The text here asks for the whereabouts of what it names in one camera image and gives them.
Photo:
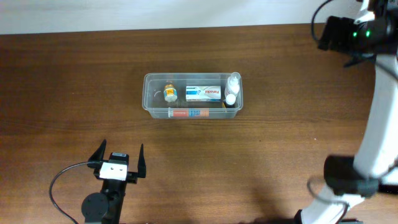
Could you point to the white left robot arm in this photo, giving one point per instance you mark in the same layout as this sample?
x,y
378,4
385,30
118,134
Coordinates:
x,y
106,205

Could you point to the white spray bottle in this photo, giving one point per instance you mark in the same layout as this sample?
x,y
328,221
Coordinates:
x,y
232,85

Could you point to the gold-lidded small jar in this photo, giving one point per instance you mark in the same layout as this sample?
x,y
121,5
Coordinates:
x,y
170,93

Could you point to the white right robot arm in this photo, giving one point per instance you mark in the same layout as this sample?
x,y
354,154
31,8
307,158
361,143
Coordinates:
x,y
350,180

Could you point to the dark bottle with white cap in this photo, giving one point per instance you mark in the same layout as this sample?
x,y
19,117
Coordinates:
x,y
229,101

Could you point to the white Panadol medicine box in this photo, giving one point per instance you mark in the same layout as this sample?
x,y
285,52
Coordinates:
x,y
203,93

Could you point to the orange effervescent tablet tube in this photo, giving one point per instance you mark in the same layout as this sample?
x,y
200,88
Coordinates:
x,y
188,112

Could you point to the clear plastic container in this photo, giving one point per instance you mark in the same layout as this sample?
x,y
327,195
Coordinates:
x,y
153,94

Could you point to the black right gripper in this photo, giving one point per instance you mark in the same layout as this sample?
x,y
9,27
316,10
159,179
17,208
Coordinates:
x,y
343,27

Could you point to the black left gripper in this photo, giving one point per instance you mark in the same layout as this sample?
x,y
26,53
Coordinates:
x,y
94,161

